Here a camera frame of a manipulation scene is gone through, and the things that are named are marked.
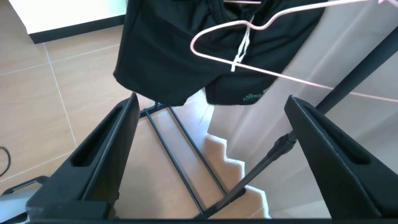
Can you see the beige curtain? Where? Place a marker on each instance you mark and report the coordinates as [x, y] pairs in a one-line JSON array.
[[311, 102]]

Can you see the black shorts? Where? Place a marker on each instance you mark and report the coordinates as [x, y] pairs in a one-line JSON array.
[[155, 56]]

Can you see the pink clothes hanger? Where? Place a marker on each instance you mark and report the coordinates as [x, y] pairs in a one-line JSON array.
[[242, 2], [280, 76]]

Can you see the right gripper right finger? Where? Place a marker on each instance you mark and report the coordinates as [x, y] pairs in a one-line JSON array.
[[342, 161]]

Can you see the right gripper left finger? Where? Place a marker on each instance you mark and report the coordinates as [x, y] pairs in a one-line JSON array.
[[93, 168]]

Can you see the black clothes rack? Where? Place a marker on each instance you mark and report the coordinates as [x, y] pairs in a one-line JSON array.
[[280, 146]]

